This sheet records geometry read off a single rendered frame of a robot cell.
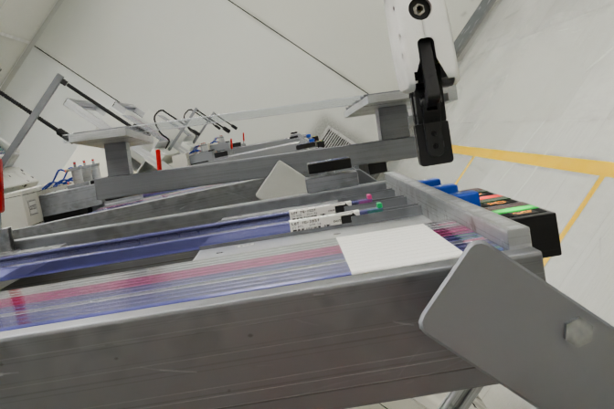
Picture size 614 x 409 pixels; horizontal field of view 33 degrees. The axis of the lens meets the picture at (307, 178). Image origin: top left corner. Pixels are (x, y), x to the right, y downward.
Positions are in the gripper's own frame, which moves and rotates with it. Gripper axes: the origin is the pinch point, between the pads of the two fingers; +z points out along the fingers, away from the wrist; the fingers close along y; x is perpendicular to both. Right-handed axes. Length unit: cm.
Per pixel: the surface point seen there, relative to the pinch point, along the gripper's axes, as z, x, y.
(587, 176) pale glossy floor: 26, -76, 219
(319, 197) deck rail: 4.8, 11.2, 19.0
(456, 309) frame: 5, 7, -53
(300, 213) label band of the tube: 4.5, 13.6, -0.7
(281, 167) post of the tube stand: 1.6, 15.1, 42.8
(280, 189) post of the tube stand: 4.5, 15.9, 42.7
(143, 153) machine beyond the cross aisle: -2, 90, 448
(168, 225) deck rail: 5.1, 28.7, 19.0
